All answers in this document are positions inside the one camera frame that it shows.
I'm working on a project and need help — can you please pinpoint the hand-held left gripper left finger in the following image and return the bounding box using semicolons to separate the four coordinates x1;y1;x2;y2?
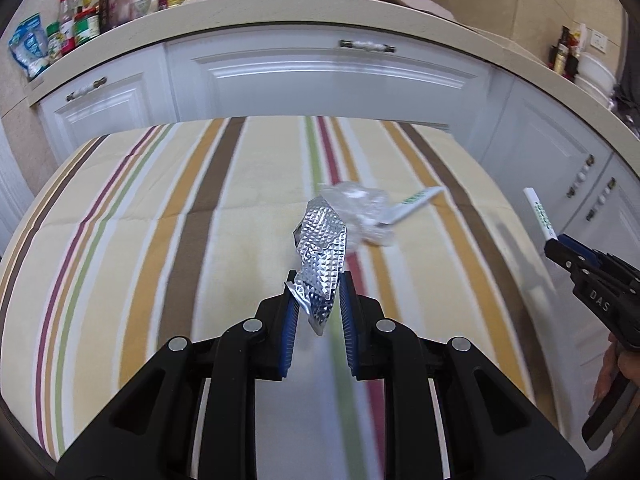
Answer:
55;270;302;480

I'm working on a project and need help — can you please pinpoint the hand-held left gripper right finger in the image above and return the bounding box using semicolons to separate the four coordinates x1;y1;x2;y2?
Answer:
338;270;586;480

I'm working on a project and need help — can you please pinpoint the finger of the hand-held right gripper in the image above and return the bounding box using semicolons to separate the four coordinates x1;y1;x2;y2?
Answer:
557;233;599;271
544;238;584;287

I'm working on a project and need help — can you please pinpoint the silver foil wrapper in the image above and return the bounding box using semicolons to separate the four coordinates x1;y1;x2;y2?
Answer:
283;197;348;337

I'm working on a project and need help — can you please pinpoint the clear plastic bag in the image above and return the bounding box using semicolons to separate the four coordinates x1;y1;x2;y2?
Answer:
318;182;402;247

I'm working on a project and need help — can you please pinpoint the person's right hand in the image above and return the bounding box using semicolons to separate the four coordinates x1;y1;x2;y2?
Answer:
593;333;640;402

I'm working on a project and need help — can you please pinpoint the white cabinet door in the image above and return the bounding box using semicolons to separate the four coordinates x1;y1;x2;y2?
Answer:
39;42;177;161
550;154;640;281
477;79;615;241

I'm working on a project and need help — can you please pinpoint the striped tablecloth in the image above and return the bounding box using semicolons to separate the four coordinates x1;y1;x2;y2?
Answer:
0;115;567;467

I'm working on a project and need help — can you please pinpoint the dark hanging cloth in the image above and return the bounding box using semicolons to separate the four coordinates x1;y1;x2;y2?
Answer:
612;6;640;142

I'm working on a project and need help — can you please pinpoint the wide white cabinet drawer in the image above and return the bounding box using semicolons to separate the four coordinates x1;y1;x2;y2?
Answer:
164;29;495;142

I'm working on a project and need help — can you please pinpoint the beige stove cover cloth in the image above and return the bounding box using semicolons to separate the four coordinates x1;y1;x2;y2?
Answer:
360;0;457;20

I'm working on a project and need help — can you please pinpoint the beige stone countertop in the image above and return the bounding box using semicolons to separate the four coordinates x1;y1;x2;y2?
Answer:
26;0;640;182

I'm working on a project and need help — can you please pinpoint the red lid green label jar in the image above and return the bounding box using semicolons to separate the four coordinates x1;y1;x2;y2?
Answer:
73;7;101;44

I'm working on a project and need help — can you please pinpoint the tall red cap bottle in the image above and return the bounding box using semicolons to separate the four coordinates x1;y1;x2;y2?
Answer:
58;0;76;52

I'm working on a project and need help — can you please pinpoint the blue white snack packet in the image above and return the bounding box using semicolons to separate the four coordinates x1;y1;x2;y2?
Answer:
8;13;51;79

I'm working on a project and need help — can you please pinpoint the white black cabinet handle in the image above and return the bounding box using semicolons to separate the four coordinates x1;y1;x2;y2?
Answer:
566;154;596;199
66;77;108;102
588;177;617;222
339;38;396;54

